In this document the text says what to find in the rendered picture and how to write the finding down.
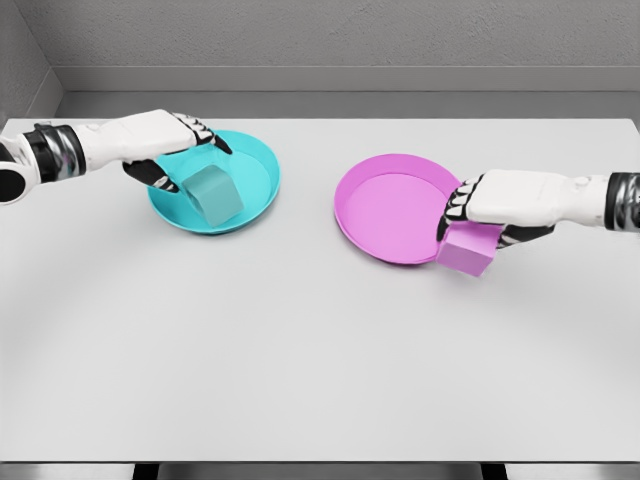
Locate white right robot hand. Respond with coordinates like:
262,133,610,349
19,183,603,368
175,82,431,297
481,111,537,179
436,169,552,250

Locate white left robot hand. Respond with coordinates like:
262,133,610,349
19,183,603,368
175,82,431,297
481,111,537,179
112,109,233,194

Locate pink block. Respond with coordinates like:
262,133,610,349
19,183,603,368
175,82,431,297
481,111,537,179
436,220,499,278

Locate teal block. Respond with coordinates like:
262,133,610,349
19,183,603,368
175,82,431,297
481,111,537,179
181,164,246,230

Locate cyan plate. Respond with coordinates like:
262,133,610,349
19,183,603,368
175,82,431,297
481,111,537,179
146,129,282,236

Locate pink plate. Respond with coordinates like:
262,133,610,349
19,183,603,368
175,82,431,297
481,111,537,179
333,153,464,267

